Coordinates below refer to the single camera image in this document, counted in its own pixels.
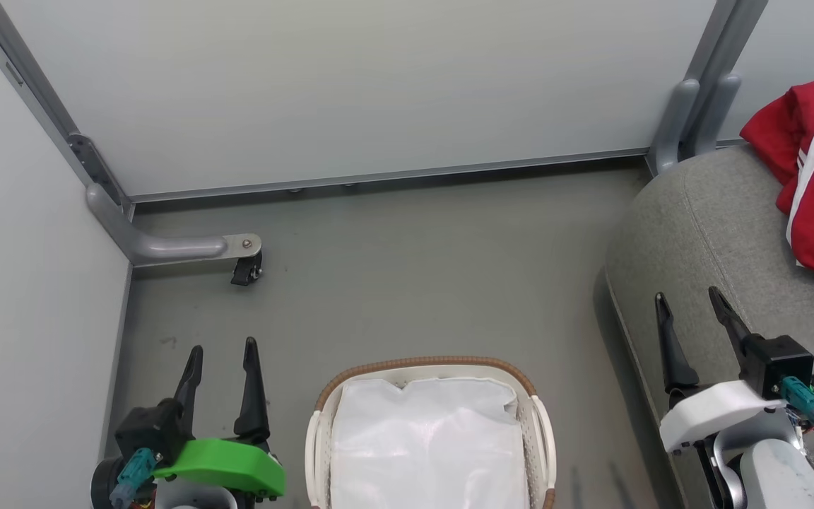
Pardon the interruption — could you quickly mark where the teal camera connector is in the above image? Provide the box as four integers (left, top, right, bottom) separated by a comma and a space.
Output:
109, 447, 159, 508
779, 376, 814, 433

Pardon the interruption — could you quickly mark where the woven-rim white laundry basket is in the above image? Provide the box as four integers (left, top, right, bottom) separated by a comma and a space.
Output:
305, 356, 558, 509

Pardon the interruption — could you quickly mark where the grey slanted partition post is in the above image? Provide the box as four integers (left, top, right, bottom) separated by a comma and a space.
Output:
0, 0, 134, 207

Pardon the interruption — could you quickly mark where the grey partition leg with caster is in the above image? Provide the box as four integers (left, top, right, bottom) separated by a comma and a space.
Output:
85, 182, 264, 287

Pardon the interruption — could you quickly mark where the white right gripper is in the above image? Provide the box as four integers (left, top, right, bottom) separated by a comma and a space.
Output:
654, 286, 791, 455

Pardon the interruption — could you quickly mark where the grey partition bottom rail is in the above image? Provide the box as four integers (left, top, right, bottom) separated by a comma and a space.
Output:
127, 146, 654, 206

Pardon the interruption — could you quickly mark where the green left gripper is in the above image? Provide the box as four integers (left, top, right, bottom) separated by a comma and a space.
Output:
151, 337, 288, 504

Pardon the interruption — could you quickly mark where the white cloth basket liner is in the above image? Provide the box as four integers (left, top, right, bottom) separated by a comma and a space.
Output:
329, 377, 530, 509

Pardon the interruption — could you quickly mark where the grey fabric sofa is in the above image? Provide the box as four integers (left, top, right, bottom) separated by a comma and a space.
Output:
603, 144, 814, 509

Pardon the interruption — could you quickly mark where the teal right camera connector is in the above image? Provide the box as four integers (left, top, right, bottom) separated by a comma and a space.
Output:
779, 376, 814, 433

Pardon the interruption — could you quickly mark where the teal left camera connector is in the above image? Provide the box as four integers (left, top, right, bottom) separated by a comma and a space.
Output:
109, 447, 159, 508

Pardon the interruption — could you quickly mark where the grey double partition leg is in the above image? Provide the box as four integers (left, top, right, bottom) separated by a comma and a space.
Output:
646, 73, 744, 177

